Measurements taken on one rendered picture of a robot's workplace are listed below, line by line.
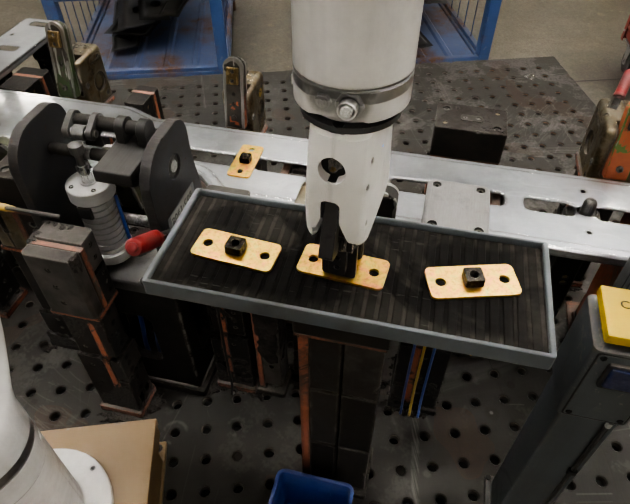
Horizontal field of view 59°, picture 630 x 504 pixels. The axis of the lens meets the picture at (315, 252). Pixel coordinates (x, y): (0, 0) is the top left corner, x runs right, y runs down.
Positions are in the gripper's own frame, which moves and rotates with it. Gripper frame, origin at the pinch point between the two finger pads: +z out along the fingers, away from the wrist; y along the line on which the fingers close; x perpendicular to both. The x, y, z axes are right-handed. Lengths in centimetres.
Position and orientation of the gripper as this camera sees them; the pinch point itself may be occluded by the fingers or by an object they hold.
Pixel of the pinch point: (343, 248)
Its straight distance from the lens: 51.8
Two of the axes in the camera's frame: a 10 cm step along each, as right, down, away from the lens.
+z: 0.0, 7.0, 7.2
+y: 3.1, -6.8, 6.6
